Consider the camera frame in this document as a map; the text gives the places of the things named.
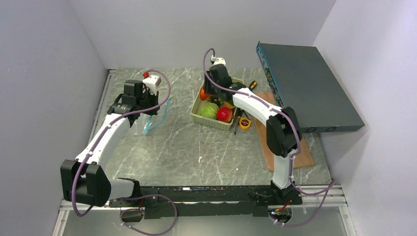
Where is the red orange mango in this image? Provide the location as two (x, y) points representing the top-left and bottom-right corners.
(199, 87), (210, 101)

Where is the clear zip top bag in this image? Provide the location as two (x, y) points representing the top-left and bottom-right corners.
(132, 95), (174, 135)

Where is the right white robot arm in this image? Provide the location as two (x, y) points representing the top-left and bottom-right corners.
(203, 64), (301, 204)

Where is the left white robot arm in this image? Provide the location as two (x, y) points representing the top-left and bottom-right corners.
(60, 75), (161, 207)

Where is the yellow green starfruit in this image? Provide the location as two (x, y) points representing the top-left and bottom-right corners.
(223, 101), (235, 110)

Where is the orange black screwdriver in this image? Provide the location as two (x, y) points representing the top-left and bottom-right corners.
(248, 80), (258, 91)

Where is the red apple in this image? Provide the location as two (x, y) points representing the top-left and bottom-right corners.
(216, 107), (233, 123)

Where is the pale green plastic basket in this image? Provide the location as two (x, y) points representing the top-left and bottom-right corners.
(190, 82), (237, 130)

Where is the yellow tape measure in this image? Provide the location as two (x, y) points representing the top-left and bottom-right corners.
(238, 117), (252, 130)

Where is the brown wooden board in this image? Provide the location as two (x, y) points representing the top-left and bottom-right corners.
(253, 92), (315, 172)

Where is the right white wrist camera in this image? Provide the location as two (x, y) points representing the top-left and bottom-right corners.
(210, 56), (226, 65)

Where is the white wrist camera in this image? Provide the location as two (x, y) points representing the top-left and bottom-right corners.
(210, 56), (226, 65)
(143, 71), (161, 95)

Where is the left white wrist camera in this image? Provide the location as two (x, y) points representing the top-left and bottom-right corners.
(143, 71), (161, 95)

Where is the dark blue network switch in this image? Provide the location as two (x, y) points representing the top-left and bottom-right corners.
(256, 42), (365, 133)

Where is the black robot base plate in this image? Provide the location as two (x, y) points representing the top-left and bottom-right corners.
(108, 184), (302, 219)

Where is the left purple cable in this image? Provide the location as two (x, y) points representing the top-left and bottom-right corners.
(71, 69), (178, 236)

